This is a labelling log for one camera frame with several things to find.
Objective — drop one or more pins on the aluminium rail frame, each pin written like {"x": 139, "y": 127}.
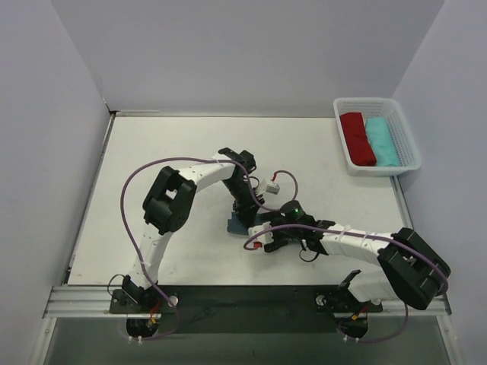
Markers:
{"x": 307, "y": 152}

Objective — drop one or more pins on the red rolled t shirt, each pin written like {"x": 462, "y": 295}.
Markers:
{"x": 359, "y": 148}

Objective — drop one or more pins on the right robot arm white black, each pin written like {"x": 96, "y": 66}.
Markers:
{"x": 411, "y": 271}

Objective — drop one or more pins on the white plastic basket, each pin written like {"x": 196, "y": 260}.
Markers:
{"x": 403, "y": 141}

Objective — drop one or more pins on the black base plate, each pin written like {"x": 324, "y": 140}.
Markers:
{"x": 283, "y": 309}

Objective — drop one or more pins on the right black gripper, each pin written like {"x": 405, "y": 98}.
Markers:
{"x": 270, "y": 226}

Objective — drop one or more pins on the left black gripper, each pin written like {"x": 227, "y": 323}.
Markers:
{"x": 245, "y": 210}

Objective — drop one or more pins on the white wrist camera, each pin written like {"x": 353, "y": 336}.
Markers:
{"x": 260, "y": 236}
{"x": 268, "y": 186}

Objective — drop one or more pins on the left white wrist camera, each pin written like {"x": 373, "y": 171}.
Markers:
{"x": 268, "y": 186}

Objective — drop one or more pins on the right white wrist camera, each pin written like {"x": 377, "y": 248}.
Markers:
{"x": 260, "y": 236}

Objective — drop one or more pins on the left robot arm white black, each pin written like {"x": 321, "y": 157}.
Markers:
{"x": 169, "y": 202}

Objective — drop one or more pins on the teal rolled t shirt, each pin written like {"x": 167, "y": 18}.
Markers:
{"x": 381, "y": 142}

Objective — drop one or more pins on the blue-grey t shirt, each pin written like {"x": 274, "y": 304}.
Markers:
{"x": 235, "y": 227}

